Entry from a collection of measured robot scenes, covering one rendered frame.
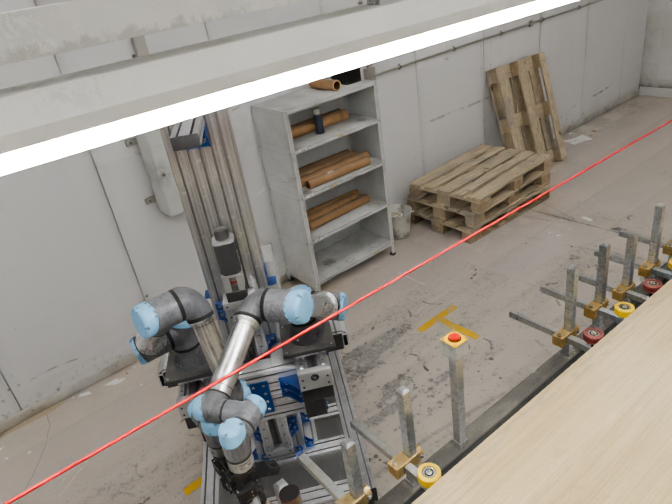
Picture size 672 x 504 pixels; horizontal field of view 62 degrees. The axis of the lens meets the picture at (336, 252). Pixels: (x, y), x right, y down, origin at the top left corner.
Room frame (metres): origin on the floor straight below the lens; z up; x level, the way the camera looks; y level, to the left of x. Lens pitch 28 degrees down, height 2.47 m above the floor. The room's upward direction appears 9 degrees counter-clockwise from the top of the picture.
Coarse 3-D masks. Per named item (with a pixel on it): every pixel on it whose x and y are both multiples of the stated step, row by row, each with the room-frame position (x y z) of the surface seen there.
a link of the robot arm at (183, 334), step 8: (176, 328) 1.85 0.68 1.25; (184, 328) 1.86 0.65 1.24; (192, 328) 1.89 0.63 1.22; (168, 336) 1.83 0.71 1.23; (176, 336) 1.85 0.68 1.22; (184, 336) 1.86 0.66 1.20; (192, 336) 1.88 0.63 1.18; (176, 344) 1.84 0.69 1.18; (184, 344) 1.86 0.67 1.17; (192, 344) 1.87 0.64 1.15
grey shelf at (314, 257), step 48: (288, 96) 4.33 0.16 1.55; (336, 96) 4.14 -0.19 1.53; (288, 144) 3.88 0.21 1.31; (336, 144) 4.64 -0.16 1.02; (288, 192) 3.98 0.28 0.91; (336, 192) 4.60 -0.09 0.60; (384, 192) 4.42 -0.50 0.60; (288, 240) 4.10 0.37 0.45; (336, 240) 4.55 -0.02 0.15; (384, 240) 4.42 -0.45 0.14
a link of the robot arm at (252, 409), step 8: (232, 400) 1.29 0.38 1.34; (248, 400) 1.27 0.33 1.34; (256, 400) 1.27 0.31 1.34; (224, 408) 1.26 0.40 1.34; (232, 408) 1.25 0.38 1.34; (240, 408) 1.24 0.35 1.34; (248, 408) 1.24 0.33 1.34; (256, 408) 1.24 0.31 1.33; (264, 408) 1.26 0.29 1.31; (224, 416) 1.24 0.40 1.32; (232, 416) 1.23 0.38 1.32; (240, 416) 1.21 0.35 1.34; (248, 416) 1.21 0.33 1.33; (256, 416) 1.22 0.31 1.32; (256, 424) 1.21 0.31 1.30
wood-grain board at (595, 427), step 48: (624, 336) 1.78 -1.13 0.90; (576, 384) 1.55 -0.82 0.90; (624, 384) 1.51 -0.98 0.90; (528, 432) 1.37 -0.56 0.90; (576, 432) 1.33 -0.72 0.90; (624, 432) 1.30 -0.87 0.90; (480, 480) 1.21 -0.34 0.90; (528, 480) 1.18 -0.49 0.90; (576, 480) 1.15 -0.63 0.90; (624, 480) 1.12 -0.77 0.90
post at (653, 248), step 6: (660, 204) 2.37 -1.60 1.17; (654, 210) 2.38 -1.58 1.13; (660, 210) 2.35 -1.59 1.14; (654, 216) 2.37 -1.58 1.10; (660, 216) 2.35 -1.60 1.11; (654, 222) 2.37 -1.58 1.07; (660, 222) 2.35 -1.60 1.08; (654, 228) 2.37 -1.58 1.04; (660, 228) 2.35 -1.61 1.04; (654, 234) 2.36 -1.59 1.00; (660, 234) 2.36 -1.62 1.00; (654, 240) 2.36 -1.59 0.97; (660, 240) 2.37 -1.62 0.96; (654, 246) 2.36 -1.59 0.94; (654, 252) 2.35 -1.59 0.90; (648, 258) 2.37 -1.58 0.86; (654, 258) 2.35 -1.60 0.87; (654, 276) 2.36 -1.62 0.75
